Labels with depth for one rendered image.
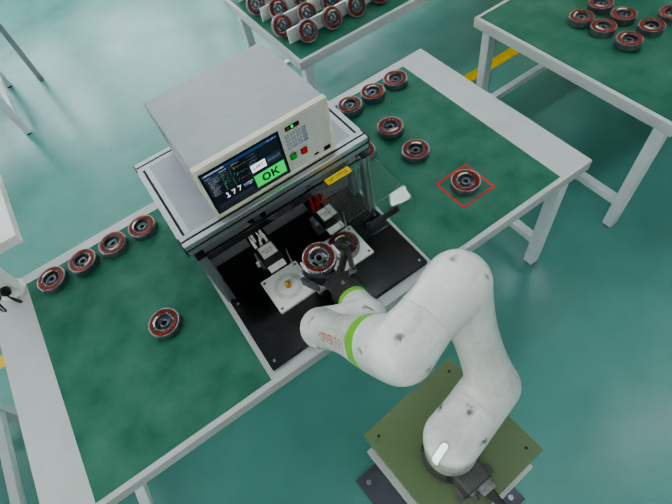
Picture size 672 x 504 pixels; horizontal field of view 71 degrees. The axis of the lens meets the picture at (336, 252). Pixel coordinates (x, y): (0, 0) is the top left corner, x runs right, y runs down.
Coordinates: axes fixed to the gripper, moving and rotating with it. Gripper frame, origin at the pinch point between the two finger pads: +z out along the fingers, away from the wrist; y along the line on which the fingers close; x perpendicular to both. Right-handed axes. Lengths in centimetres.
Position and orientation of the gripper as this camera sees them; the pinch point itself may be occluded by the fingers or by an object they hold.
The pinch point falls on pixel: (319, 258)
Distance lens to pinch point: 153.5
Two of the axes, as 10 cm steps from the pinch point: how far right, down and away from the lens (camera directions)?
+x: -3.3, -7.5, -5.7
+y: 8.6, -4.9, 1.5
